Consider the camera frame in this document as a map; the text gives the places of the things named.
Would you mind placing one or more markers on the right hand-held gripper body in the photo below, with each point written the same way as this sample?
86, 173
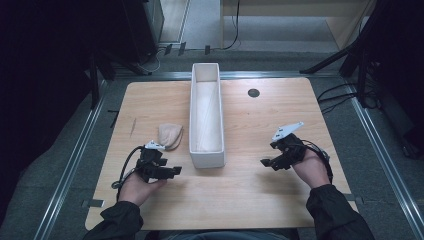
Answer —
290, 148

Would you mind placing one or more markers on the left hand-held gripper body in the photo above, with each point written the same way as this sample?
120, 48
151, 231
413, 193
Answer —
150, 164

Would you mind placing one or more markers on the person's left hand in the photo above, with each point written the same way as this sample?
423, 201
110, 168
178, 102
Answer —
135, 190

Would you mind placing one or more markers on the person's right hand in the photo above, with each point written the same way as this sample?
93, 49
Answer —
311, 170

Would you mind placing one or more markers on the beige face mask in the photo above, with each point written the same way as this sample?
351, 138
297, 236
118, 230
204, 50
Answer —
169, 134

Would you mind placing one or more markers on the long white rectangular box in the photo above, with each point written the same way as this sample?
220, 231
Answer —
206, 116

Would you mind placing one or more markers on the round black table grommet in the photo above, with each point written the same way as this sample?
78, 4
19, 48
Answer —
253, 93

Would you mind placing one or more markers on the grey tape strip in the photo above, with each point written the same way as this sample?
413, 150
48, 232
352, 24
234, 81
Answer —
354, 198
93, 203

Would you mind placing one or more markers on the black metal stand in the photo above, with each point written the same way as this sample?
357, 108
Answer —
94, 83

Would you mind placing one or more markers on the black tripod stand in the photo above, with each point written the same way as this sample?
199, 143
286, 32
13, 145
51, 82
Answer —
336, 56

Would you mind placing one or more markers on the dark cabinet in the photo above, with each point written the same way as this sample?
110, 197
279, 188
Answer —
143, 26

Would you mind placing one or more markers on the metal floor rail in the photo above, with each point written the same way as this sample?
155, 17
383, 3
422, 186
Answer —
383, 156
266, 74
71, 166

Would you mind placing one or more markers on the light wooden furniture frame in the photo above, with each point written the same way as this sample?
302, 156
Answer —
343, 20

